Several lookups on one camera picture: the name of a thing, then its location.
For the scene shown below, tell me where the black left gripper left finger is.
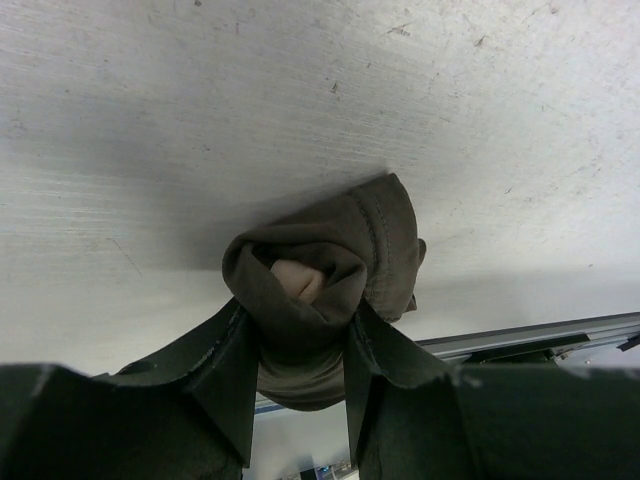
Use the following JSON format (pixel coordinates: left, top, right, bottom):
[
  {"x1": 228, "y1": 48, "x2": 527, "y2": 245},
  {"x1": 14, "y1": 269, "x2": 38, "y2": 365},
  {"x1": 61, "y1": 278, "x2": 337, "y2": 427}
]
[{"x1": 95, "y1": 298, "x2": 259, "y2": 467}]

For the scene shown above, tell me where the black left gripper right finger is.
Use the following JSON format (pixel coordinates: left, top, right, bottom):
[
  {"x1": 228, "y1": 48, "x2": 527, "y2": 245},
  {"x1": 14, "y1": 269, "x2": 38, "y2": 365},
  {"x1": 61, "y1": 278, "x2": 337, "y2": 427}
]
[{"x1": 344, "y1": 301, "x2": 460, "y2": 465}]

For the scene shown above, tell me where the brown underwear cream waistband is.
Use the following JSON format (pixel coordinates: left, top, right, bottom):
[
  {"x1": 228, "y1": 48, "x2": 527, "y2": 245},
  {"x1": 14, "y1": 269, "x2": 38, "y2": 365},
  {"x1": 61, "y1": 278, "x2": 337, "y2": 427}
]
[{"x1": 222, "y1": 174, "x2": 426, "y2": 411}]

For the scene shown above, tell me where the aluminium frame rail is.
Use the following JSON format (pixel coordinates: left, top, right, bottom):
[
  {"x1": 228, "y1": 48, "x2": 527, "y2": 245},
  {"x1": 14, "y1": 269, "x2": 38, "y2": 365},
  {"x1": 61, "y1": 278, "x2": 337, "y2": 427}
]
[{"x1": 257, "y1": 312, "x2": 639, "y2": 412}]

